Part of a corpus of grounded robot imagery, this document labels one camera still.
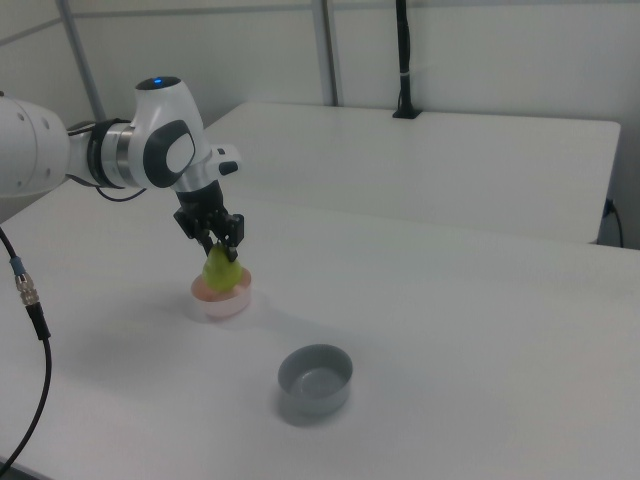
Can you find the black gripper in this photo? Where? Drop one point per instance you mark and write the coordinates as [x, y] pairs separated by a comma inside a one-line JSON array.
[[202, 210]]

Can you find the green pear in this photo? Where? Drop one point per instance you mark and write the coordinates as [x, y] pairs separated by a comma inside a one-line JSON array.
[[222, 275]]

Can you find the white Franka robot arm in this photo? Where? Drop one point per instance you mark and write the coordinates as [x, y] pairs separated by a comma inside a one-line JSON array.
[[160, 130]]

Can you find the pink plastic bowl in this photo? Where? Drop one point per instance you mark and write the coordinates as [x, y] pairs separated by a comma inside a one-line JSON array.
[[222, 305]]

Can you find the grey plastic bowl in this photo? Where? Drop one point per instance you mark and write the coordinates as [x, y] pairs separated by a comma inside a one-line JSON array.
[[315, 380]]

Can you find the grey metal frame post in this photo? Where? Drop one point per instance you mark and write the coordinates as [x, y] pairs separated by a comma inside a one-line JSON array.
[[327, 55], [82, 60]]

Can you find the black camera stand pole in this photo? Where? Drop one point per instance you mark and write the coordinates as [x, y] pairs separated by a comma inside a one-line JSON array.
[[404, 60]]

